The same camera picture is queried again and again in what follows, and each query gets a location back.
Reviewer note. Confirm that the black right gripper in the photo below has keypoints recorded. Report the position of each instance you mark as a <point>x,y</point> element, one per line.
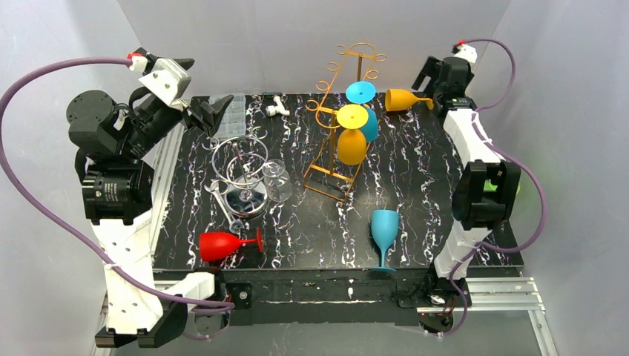
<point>437,85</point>

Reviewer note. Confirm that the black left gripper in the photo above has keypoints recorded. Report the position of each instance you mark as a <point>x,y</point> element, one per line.
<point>191,114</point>

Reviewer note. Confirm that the orange plastic goblet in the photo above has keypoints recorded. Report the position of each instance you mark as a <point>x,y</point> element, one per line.
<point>401,100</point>

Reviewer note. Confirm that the silver wire glass rack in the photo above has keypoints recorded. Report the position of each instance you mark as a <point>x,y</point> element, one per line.
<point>238,164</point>

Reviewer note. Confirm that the blue plastic goblet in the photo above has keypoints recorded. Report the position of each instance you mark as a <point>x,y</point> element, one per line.
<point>384,229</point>
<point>360,93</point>

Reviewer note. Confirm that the yellow plastic wine glass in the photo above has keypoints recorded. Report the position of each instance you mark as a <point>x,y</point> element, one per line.
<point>351,145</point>

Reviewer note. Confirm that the clear cut glass goblet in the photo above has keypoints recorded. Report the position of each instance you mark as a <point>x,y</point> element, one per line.
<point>277,180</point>

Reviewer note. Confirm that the blue plastic goblet front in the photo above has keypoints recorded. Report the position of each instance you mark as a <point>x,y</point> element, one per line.
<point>384,229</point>

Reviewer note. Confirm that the red plastic goblet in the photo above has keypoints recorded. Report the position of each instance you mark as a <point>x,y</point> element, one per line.
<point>217,245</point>

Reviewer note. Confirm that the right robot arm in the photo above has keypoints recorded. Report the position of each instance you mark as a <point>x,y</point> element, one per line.
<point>485,193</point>

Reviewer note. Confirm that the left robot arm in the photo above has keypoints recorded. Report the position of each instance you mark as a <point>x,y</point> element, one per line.
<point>112,140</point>

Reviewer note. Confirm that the clear plastic organizer box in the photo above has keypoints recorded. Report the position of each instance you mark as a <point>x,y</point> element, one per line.
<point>233,123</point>

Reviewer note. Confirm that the white pipe fitting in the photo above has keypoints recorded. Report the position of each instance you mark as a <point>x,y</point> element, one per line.
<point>277,108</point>

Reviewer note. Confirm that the green plastic goblet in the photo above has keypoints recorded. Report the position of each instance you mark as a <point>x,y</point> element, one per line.
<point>488,186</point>

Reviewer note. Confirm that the silver wrench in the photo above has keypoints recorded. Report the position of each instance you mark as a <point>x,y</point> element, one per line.
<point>235,225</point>

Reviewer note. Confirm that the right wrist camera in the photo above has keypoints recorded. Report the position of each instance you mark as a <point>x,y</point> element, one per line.
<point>465,51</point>

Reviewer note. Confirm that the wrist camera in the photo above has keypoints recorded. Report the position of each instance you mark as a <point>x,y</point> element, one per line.
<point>465,51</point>
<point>167,84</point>

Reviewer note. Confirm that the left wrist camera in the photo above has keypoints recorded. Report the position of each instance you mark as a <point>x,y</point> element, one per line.
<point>167,84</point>

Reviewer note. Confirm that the gold wire glass rack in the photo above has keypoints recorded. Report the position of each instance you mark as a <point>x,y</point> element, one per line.
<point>326,161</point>

